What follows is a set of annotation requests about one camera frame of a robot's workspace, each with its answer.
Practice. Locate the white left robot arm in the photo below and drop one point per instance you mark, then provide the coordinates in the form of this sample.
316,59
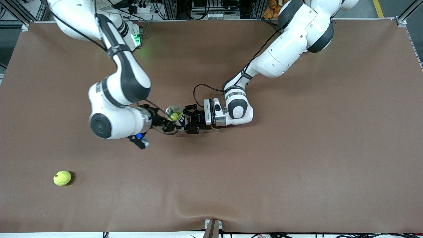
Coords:
284,53

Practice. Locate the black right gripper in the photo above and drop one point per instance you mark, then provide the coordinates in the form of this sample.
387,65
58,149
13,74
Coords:
156,119

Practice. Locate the white connector block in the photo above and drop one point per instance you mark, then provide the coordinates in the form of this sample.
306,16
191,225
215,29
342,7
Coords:
214,15

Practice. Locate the bag of orange buns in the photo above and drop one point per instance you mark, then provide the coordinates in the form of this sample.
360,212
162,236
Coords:
271,10

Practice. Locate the aluminium frame profile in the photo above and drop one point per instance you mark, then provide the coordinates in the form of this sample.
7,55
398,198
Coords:
29,11
409,10

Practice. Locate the yellow tennis ball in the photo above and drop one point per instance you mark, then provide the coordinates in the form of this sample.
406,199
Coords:
174,116
62,178

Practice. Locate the metal corner bracket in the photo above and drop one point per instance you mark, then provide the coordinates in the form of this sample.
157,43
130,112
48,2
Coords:
25,27
401,22

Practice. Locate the blue white tennis ball can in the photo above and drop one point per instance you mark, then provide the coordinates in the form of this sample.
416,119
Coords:
181,127

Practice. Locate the metal table edge bracket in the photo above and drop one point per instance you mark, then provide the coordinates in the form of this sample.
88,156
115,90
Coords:
213,229

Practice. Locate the white power strip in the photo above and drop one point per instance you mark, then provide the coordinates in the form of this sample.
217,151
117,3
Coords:
143,8

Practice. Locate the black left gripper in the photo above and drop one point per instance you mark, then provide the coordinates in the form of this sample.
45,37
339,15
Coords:
198,119

